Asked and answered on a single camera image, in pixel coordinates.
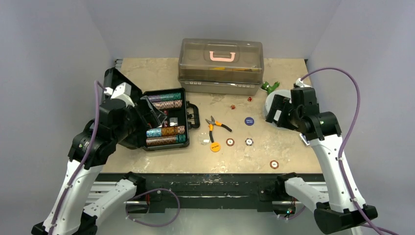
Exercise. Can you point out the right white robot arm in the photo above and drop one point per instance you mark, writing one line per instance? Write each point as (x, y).
(343, 206)

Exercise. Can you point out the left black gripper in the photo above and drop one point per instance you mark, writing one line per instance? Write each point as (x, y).
(154, 116)

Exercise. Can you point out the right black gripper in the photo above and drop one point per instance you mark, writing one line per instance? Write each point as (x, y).
(282, 110)

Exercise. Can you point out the red poker chip front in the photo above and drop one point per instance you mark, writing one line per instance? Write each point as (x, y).
(274, 164)

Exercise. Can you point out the red poker chip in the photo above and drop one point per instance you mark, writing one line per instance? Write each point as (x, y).
(230, 142)
(274, 164)

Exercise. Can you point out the orange big blind button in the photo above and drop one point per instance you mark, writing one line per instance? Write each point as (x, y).
(215, 147)

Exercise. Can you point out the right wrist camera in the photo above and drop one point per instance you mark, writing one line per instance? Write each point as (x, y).
(300, 84)

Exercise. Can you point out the translucent brown storage box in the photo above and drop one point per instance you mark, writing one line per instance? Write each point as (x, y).
(221, 66)

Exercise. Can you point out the red poker chip left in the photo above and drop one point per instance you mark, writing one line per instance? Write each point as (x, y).
(230, 142)

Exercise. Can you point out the black poker chip case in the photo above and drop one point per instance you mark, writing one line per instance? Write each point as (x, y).
(187, 115)

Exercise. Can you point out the green toy figure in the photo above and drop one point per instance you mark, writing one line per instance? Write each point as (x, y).
(269, 88)

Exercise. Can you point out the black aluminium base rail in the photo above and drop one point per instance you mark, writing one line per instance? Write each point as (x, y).
(209, 190)

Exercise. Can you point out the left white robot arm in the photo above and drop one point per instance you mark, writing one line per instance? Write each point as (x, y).
(87, 155)

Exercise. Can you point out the clear acrylic dealer button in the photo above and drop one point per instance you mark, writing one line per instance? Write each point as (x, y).
(204, 138)

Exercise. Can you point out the top chip row purple green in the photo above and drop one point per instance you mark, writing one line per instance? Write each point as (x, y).
(165, 97)

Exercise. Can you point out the bottom chip row brown green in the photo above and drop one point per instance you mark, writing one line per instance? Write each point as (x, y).
(166, 140)

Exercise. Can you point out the white filament spool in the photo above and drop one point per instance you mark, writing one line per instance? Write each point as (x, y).
(272, 101)

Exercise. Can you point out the blue playing card deck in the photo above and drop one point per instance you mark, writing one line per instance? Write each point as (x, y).
(305, 141)

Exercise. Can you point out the grey poker chip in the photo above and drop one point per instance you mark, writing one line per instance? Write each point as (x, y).
(249, 142)

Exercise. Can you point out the blue small blind button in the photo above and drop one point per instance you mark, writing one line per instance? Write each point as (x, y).
(249, 121)

